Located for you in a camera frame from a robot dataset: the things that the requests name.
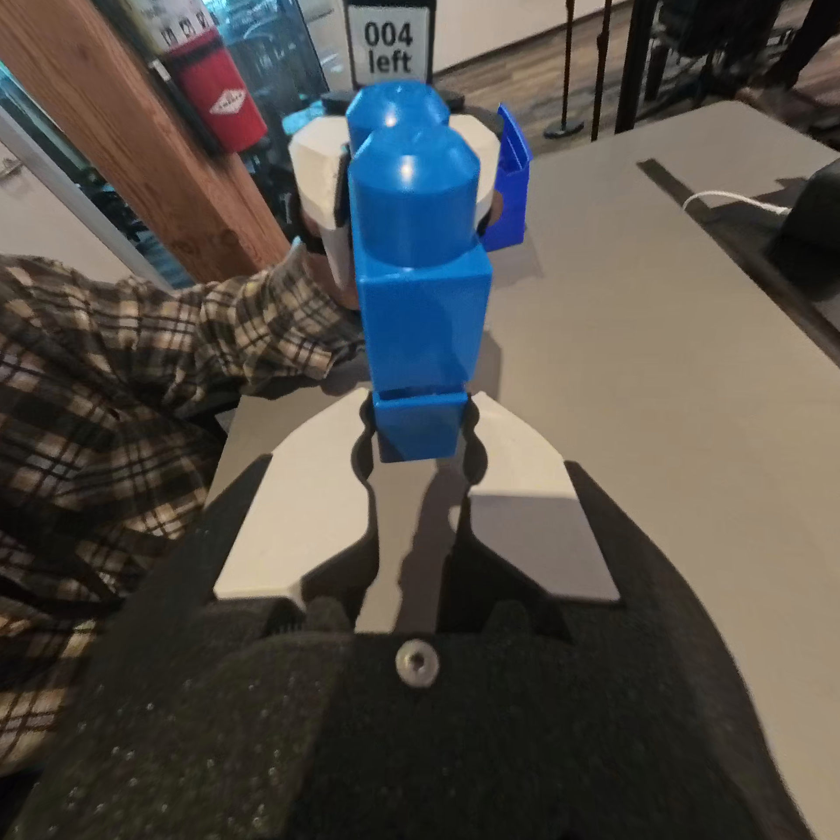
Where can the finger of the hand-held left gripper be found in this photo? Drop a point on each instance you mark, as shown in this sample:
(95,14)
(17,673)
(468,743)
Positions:
(484,164)
(315,170)

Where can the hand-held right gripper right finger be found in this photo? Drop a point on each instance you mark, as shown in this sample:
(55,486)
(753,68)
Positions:
(531,525)

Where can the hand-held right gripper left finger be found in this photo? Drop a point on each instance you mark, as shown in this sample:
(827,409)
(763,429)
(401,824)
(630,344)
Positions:
(295,525)

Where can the blue plastic bin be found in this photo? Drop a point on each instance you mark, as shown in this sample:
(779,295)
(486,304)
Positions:
(512,190)

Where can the blue one-stud block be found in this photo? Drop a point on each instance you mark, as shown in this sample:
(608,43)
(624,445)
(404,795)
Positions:
(417,426)

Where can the blue two-stud block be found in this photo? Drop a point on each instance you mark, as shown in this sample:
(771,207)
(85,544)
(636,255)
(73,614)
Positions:
(420,315)

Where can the person's left forearm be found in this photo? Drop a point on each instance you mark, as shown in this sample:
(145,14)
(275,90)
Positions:
(262,328)

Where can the person's left hand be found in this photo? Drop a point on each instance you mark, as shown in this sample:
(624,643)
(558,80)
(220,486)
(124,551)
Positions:
(328,269)

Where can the red fire extinguisher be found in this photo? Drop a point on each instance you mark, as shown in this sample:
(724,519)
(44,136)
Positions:
(220,92)

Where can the black stanchion pole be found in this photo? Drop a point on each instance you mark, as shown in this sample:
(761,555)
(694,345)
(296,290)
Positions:
(565,79)
(598,65)

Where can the wooden pillar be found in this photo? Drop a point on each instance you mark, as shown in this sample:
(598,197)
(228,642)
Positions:
(131,164)

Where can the black cube charger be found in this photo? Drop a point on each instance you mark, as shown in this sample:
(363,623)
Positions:
(814,223)

